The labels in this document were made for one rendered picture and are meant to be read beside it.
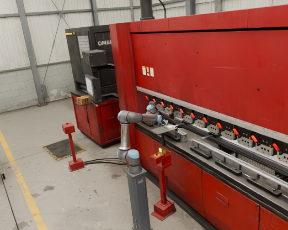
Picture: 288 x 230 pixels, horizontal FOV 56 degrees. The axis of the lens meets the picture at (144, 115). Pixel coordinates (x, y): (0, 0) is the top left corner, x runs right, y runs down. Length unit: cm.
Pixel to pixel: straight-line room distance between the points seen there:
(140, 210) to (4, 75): 721
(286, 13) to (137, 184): 205
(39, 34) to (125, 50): 596
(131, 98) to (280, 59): 243
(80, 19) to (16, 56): 243
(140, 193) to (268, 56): 185
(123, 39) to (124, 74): 48
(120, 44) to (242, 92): 204
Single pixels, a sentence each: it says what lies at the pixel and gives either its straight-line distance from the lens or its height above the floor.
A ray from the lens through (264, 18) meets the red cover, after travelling 219.
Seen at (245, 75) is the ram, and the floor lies 180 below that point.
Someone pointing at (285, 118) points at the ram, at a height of 153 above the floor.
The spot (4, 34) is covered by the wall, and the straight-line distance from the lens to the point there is 944.
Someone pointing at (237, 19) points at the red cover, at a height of 223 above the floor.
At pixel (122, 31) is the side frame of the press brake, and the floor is 218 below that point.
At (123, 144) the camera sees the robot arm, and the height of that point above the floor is 106.
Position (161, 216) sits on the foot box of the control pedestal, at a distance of 357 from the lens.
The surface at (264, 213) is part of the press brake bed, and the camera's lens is 256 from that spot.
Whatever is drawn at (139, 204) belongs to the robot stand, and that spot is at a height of 42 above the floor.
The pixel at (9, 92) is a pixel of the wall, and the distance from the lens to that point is 955.
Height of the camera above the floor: 227
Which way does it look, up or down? 19 degrees down
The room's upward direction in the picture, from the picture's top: 6 degrees counter-clockwise
